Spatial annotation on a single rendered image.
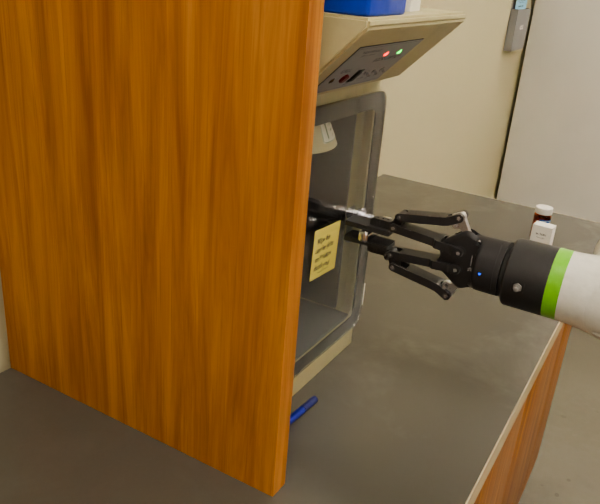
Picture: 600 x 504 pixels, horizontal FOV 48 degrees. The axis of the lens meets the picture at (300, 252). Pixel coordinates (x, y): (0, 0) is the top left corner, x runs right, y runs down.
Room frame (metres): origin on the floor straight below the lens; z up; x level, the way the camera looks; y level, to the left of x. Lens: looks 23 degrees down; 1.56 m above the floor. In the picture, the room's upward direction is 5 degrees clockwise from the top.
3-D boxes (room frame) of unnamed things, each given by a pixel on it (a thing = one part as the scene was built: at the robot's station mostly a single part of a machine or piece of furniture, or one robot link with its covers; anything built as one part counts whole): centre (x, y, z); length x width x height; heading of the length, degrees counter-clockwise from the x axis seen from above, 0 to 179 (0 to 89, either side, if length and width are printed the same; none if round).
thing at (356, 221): (0.93, -0.10, 1.21); 0.07 x 0.03 x 0.01; 61
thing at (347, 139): (0.91, -0.03, 1.19); 0.30 x 0.01 x 0.40; 151
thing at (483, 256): (0.86, -0.24, 1.20); 0.09 x 0.07 x 0.08; 61
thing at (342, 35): (0.89, -0.08, 1.46); 0.32 x 0.12 x 0.10; 151
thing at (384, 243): (0.93, -0.10, 1.19); 0.07 x 0.03 x 0.01; 61
